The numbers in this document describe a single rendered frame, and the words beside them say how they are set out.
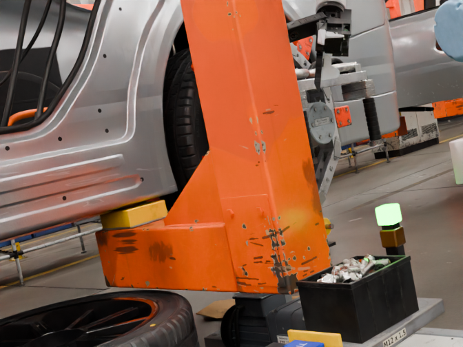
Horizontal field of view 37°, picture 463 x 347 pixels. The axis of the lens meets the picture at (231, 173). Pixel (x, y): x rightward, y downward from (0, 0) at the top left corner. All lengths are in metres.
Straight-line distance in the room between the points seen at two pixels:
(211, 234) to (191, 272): 0.13
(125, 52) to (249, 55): 0.57
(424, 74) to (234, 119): 3.11
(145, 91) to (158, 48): 0.14
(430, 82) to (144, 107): 2.86
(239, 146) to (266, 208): 0.15
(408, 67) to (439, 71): 0.20
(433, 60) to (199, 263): 3.07
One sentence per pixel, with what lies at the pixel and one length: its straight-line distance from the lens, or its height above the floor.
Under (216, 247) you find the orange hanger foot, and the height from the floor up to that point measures 0.63.
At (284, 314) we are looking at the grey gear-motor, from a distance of 1.80.
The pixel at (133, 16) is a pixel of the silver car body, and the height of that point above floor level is 1.24.
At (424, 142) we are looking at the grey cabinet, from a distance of 10.75.
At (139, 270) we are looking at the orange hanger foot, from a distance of 1.85.
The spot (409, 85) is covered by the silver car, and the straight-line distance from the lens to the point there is 4.57.
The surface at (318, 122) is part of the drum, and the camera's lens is 2.06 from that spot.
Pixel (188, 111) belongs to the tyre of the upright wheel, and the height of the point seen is 0.96.
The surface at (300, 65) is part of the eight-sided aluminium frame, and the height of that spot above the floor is 1.04.
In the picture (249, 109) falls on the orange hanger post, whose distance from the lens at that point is 1.45.
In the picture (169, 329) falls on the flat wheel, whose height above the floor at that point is 0.49.
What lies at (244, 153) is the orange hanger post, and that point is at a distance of 1.47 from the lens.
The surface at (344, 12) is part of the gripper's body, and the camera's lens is 1.76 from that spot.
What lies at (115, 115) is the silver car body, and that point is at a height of 0.98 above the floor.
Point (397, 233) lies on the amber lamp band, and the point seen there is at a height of 0.60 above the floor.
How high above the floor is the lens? 0.90
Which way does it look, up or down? 4 degrees down
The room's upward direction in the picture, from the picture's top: 11 degrees counter-clockwise
